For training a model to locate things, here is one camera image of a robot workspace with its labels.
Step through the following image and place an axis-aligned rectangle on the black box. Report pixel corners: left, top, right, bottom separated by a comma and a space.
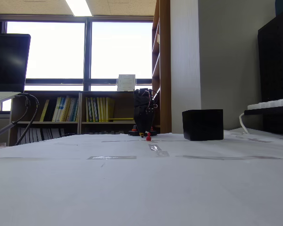
182, 109, 224, 141

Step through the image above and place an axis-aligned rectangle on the low wooden bookshelf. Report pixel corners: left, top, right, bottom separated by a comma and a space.
8, 90, 83, 146
81, 90, 161, 135

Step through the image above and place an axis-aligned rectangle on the white paper sign stand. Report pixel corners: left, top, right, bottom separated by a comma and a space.
117, 74, 136, 92

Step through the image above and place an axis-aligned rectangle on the tall wooden bookshelf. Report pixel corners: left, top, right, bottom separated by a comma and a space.
151, 0, 172, 134

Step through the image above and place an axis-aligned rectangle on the white paper table cover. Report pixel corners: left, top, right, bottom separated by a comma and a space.
0, 128, 283, 226

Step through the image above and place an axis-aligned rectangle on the thin yellow book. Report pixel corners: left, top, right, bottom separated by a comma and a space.
39, 99, 50, 122

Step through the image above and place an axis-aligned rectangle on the ceiling light panel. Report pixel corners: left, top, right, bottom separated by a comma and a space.
65, 0, 93, 17

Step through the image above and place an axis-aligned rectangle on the black pegboard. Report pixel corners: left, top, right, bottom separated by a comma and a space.
257, 9, 283, 135

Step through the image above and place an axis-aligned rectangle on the silver laptop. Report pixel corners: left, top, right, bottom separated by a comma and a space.
0, 33, 32, 106

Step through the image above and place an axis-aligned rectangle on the dark window frame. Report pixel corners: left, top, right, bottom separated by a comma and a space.
0, 15, 154, 92

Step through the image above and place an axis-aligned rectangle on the white power strip cable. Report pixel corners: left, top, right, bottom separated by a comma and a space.
239, 112, 250, 134

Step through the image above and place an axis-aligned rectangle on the black laptop cable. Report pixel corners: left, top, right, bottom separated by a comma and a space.
14, 93, 40, 146
0, 95, 30, 142

